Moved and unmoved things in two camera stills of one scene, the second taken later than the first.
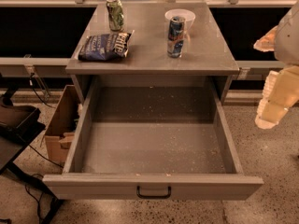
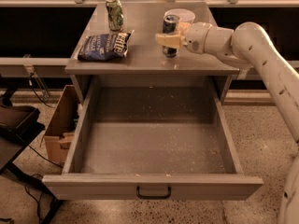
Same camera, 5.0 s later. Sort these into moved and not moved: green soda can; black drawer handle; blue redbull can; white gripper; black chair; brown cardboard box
Moved: blue redbull can; white gripper
Not moved: brown cardboard box; black chair; black drawer handle; green soda can
